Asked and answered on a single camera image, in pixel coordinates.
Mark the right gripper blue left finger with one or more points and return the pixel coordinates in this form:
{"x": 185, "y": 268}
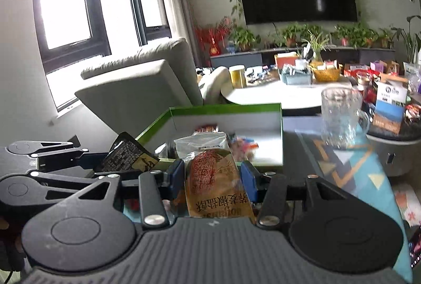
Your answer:
{"x": 155, "y": 187}

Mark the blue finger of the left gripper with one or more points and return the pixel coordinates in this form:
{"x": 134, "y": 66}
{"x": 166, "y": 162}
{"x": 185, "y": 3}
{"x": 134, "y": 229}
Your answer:
{"x": 91, "y": 161}

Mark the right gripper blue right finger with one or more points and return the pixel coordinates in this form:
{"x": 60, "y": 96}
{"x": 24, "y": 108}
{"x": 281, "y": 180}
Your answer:
{"x": 270, "y": 191}

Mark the black square snack packet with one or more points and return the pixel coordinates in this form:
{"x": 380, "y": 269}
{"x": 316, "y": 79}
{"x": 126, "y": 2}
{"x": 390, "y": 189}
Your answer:
{"x": 127, "y": 154}

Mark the beige meat snack package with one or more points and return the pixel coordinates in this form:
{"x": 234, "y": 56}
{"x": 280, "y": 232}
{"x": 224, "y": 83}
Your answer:
{"x": 213, "y": 185}

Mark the green cardboard box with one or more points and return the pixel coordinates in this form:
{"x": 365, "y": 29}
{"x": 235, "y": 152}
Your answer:
{"x": 259, "y": 126}

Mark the grey armchair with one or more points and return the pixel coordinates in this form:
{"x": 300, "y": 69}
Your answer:
{"x": 129, "y": 93}

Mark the teal patterned table cloth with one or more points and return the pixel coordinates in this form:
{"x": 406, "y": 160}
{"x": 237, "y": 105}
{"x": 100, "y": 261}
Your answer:
{"x": 356, "y": 170}

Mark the round white coffee table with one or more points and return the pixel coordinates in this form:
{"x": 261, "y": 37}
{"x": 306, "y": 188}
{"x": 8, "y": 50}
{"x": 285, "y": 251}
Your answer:
{"x": 289, "y": 96}

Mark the clear glass mug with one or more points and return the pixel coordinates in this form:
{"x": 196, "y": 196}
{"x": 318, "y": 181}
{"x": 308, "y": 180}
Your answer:
{"x": 343, "y": 120}

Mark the blue plastic tray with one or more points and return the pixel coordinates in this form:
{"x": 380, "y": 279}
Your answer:
{"x": 295, "y": 77}

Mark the yellow wicker basket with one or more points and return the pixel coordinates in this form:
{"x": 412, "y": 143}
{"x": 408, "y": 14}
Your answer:
{"x": 326, "y": 75}

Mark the dark tv console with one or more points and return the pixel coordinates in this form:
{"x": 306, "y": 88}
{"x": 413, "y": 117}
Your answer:
{"x": 344, "y": 55}

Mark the orange storage box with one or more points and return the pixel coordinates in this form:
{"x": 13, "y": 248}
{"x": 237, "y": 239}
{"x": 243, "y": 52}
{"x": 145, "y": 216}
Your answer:
{"x": 285, "y": 58}

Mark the blue white paper box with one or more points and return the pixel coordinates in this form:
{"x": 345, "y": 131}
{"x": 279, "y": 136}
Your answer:
{"x": 390, "y": 106}

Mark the spider plant in vase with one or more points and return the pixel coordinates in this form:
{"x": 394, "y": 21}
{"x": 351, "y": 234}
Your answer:
{"x": 315, "y": 43}

